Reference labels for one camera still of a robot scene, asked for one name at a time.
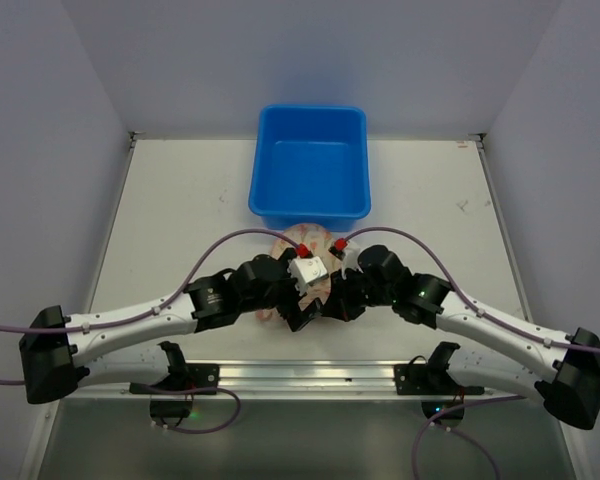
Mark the blue plastic bin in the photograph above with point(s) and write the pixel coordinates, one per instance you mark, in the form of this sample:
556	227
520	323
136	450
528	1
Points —
311	166

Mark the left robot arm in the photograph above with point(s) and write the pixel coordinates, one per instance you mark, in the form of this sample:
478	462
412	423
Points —
58	352

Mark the aluminium mounting rail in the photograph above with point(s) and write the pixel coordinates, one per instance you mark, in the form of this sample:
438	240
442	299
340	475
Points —
305	380

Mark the floral mesh laundry bag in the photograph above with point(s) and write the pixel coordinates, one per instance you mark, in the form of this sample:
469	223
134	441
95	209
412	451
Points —
317	241

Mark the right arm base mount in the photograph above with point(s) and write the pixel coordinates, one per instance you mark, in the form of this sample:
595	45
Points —
430	390

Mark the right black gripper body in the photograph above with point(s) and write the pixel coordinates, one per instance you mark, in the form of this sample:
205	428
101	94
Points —
341	298

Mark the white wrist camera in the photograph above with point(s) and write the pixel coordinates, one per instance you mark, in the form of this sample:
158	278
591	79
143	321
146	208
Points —
347	252
307	272

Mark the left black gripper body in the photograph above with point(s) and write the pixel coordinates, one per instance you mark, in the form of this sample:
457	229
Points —
296	307

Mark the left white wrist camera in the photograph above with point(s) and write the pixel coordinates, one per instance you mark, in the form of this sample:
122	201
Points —
307	272

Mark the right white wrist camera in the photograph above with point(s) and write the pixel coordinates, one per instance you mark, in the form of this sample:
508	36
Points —
347	252

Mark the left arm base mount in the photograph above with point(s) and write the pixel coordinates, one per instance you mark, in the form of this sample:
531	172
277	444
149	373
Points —
174	411

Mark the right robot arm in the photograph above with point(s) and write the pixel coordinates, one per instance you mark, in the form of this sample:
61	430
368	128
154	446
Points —
573	397

